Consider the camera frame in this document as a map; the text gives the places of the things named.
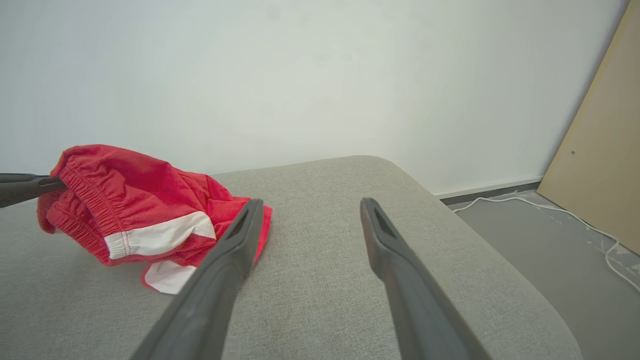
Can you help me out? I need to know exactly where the red shorts white trim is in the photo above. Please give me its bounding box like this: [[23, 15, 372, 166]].
[[36, 144, 273, 295]]

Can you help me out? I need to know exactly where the white floor cable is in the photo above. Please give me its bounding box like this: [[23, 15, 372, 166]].
[[452, 196, 640, 293]]

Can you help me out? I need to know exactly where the beige wooden board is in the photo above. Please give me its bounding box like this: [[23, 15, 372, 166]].
[[537, 0, 640, 256]]

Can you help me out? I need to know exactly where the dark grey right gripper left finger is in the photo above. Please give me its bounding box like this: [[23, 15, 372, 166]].
[[132, 199, 264, 360]]

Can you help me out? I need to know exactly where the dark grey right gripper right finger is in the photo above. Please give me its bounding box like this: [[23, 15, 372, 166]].
[[360, 197, 493, 360]]

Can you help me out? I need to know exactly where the grey fabric sofa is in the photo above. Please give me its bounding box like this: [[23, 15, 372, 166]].
[[0, 155, 583, 360]]

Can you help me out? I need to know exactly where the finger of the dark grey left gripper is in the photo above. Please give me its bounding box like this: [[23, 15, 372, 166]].
[[0, 173, 66, 208]]

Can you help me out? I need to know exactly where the white wall baseboard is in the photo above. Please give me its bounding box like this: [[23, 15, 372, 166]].
[[432, 175, 543, 206]]

